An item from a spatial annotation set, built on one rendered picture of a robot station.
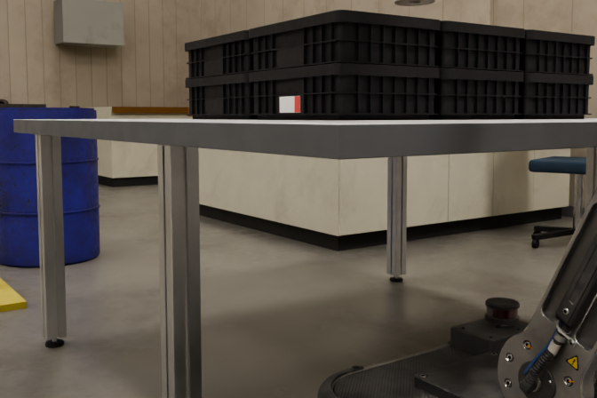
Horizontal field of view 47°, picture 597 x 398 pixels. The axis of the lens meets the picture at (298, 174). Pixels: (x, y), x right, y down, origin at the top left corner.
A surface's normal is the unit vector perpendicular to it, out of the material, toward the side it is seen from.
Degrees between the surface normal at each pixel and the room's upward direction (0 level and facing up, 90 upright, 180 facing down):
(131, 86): 90
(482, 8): 90
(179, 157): 90
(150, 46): 90
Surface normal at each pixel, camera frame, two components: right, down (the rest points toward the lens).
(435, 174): 0.57, 0.07
